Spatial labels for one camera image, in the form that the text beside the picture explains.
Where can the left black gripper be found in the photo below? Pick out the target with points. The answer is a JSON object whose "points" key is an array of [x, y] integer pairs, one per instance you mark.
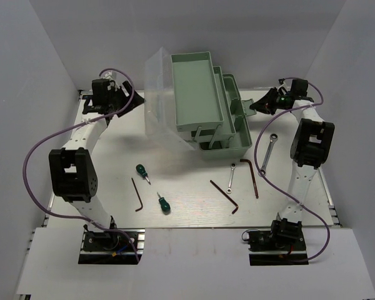
{"points": [[137, 100]]}

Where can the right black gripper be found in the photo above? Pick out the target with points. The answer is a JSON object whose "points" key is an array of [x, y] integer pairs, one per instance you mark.
{"points": [[266, 103]]}

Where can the large silver ratchet wrench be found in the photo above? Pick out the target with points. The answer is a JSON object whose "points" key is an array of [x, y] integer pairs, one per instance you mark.
{"points": [[273, 138]]}

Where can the brown hex key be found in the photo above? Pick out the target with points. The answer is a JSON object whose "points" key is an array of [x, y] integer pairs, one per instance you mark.
{"points": [[247, 161], [236, 206], [138, 196]]}

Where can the green plastic toolbox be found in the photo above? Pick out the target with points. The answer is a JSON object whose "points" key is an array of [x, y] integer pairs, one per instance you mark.
{"points": [[192, 105]]}

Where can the green screwdriver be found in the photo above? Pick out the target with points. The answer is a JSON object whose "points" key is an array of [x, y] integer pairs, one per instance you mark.
{"points": [[165, 206], [143, 173]]}

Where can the small silver ratchet wrench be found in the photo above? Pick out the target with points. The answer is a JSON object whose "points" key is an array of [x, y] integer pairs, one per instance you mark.
{"points": [[231, 176]]}

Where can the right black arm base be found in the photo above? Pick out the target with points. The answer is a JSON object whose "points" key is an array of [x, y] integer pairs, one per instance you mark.
{"points": [[282, 245]]}

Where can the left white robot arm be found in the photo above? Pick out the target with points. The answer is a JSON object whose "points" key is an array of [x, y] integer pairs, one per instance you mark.
{"points": [[73, 175]]}

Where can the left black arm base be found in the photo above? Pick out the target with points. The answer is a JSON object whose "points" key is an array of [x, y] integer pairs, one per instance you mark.
{"points": [[103, 248]]}

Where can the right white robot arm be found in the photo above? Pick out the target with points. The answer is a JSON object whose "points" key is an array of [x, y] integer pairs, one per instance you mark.
{"points": [[309, 150]]}

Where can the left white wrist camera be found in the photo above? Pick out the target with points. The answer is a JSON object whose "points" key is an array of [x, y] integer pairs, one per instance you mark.
{"points": [[109, 74]]}

